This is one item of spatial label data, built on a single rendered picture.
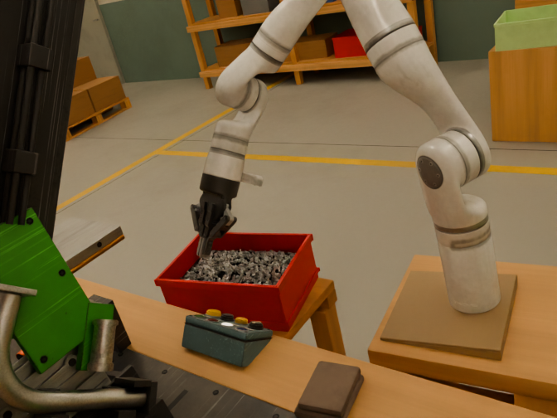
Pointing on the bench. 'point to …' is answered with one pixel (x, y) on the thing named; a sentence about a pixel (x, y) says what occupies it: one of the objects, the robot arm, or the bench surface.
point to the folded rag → (330, 391)
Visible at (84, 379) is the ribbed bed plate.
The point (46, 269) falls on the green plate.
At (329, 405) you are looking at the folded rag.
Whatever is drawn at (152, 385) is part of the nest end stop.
